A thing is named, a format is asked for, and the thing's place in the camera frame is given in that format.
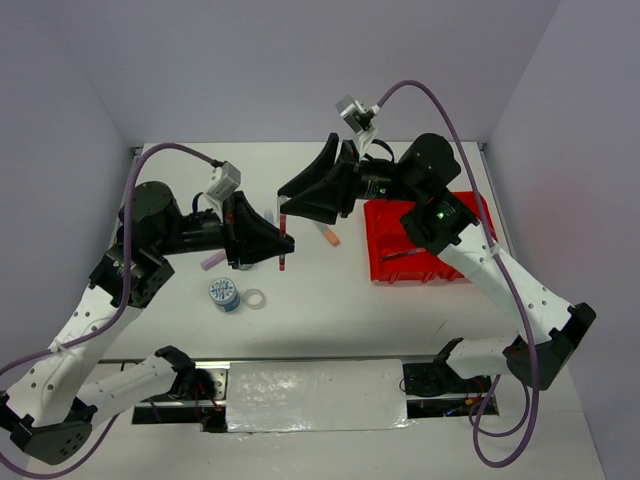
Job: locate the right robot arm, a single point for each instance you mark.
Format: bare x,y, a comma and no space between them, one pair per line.
549,327

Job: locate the pink highlighter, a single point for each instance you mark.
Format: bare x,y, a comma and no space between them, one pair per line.
213,260

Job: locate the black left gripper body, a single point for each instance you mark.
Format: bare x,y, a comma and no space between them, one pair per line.
207,231

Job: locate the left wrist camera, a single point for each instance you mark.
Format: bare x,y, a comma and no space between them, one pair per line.
224,181

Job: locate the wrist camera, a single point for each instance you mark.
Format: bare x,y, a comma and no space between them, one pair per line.
359,118
224,181

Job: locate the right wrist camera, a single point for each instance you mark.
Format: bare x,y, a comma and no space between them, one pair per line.
359,118

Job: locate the orange highlighter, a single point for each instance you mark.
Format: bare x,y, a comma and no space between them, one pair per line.
328,234

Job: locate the red bin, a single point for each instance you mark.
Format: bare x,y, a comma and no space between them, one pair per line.
468,198
385,235

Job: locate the blue gel pen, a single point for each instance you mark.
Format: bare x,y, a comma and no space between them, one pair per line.
404,254

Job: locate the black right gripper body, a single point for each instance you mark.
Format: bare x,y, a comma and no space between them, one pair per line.
379,180

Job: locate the red bin front left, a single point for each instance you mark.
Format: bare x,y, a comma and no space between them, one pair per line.
385,235

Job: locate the red bin back right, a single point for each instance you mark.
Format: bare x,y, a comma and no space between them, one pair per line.
468,198

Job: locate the small clear tape roll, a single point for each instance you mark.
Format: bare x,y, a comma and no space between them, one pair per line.
254,299

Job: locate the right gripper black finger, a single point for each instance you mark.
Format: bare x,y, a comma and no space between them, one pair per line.
319,202
315,171

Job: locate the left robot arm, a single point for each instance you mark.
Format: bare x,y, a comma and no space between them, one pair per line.
51,411

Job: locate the blue slime jar near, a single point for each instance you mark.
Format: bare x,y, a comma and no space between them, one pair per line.
224,294

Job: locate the metal base rail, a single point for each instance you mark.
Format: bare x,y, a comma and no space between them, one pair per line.
429,394

